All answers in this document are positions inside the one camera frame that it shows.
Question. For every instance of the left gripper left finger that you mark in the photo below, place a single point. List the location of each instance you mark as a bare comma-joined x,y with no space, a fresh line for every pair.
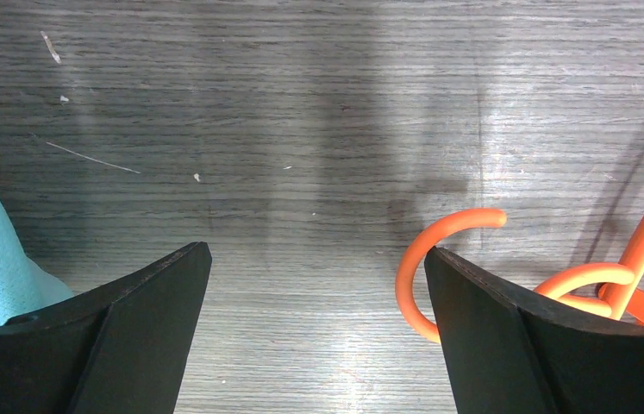
119,348

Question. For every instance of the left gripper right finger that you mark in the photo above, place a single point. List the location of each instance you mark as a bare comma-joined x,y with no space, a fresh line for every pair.
510,350

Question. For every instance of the orange wire hanger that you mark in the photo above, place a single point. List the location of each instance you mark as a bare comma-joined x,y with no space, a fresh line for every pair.
417,251
604,289

